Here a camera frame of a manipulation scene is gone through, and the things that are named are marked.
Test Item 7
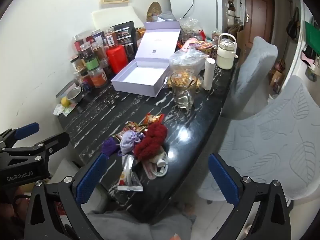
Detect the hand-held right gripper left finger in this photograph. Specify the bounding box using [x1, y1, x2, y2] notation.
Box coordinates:
[25, 152, 108, 240]

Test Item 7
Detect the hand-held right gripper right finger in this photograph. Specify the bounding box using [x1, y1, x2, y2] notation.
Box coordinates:
[209, 153, 292, 240]

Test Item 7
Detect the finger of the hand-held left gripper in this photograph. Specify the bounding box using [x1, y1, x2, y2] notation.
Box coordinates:
[0, 132, 70, 167]
[0, 122, 40, 147]

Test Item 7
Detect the silver foil packet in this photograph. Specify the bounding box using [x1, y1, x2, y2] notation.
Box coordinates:
[117, 154, 143, 192]

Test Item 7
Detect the lavender drawstring pouch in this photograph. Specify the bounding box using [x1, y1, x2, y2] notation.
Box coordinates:
[119, 131, 145, 155]

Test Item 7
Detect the white charger cable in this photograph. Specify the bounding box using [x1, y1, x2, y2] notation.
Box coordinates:
[144, 146, 169, 178]

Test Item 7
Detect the dark brown snack packet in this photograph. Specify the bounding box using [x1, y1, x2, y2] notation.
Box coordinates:
[125, 121, 148, 134]

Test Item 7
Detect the red cartoon snack packet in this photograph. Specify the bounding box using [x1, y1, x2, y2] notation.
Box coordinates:
[144, 113, 165, 127]

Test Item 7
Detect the lavender gift box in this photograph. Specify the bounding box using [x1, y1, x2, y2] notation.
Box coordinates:
[111, 21, 182, 98]

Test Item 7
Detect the crumpled tissue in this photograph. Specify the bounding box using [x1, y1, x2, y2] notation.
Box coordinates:
[53, 104, 75, 117]

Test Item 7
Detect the purple knitted item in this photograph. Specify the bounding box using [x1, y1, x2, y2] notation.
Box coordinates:
[102, 137, 120, 159]

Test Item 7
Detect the metal bowl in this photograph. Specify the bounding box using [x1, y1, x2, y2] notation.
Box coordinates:
[66, 86, 83, 104]

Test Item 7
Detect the chair with grey cover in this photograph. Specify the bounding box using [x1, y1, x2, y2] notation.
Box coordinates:
[221, 36, 278, 120]
[197, 75, 320, 203]

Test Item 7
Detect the person's grey garment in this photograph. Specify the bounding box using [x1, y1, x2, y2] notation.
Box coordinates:
[85, 209, 197, 240]

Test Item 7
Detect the group of spice jars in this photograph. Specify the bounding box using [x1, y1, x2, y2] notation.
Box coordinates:
[70, 29, 119, 88]

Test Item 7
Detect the glass mug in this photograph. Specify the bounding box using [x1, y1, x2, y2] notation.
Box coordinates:
[170, 71, 198, 109]

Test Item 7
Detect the bag of waffle cookies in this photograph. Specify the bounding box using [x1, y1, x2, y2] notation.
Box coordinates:
[167, 71, 204, 90]

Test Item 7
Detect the red canister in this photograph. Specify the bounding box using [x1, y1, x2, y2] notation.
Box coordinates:
[106, 45, 128, 74]

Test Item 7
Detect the white cylinder tube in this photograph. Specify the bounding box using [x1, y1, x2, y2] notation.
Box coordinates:
[204, 57, 216, 90]

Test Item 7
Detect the cardboard box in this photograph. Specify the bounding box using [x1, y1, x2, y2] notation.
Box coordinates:
[269, 60, 287, 94]

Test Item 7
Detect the cream thermos jug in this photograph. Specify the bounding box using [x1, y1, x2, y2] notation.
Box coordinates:
[216, 33, 238, 69]

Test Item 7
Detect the black stand-up pouch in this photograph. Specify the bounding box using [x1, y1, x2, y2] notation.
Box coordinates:
[112, 21, 137, 63]

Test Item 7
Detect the purple instant noodle cup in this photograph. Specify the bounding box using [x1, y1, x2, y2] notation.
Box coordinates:
[195, 41, 213, 53]

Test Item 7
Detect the pink packet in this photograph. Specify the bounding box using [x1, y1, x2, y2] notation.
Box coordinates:
[181, 37, 200, 53]

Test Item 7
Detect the white foam board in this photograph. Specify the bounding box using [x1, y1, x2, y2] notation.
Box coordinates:
[90, 7, 140, 30]

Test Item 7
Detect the crinkled clear plastic bag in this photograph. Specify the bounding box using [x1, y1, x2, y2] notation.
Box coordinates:
[179, 17, 203, 42]

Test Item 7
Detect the woven fan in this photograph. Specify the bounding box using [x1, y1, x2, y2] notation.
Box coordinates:
[146, 2, 162, 23]

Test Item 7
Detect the black handbag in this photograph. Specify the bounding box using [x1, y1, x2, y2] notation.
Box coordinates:
[286, 6, 300, 43]

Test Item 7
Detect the white fridge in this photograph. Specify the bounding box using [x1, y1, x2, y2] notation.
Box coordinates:
[169, 0, 228, 39]

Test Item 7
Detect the grey envelope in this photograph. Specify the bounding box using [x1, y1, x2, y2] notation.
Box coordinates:
[152, 11, 179, 23]

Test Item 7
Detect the brown door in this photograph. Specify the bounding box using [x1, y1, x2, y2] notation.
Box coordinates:
[244, 0, 275, 53]

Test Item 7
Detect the black power cable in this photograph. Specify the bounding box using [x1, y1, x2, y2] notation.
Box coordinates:
[179, 0, 198, 20]

